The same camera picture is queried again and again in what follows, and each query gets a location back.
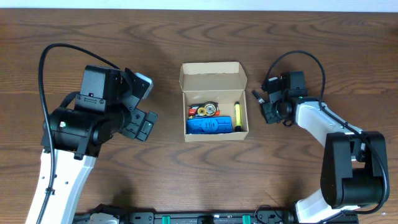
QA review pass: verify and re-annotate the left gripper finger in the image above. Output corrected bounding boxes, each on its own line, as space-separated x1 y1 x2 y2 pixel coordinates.
136 111 158 141
125 68 150 99

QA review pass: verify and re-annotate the black whiteboard marker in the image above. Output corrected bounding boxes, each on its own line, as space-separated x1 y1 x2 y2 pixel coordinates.
252 90 265 104

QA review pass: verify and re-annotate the yellow highlighter pen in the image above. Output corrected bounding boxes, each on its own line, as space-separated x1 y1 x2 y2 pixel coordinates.
234 101 242 132

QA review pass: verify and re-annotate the cardboard box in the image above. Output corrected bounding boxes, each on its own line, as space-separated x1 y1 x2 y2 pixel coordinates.
179 62 249 142

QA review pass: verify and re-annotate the blue magnetic whiteboard duster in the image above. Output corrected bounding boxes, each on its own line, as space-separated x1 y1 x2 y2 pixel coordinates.
187 116 233 134

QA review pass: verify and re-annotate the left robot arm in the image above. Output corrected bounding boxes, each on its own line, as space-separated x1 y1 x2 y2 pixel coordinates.
26 65 157 223

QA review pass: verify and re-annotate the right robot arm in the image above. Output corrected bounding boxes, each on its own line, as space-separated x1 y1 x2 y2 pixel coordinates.
258 72 389 223

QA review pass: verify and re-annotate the black mounting rail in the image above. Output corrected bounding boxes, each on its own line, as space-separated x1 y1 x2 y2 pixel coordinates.
73 203 359 224

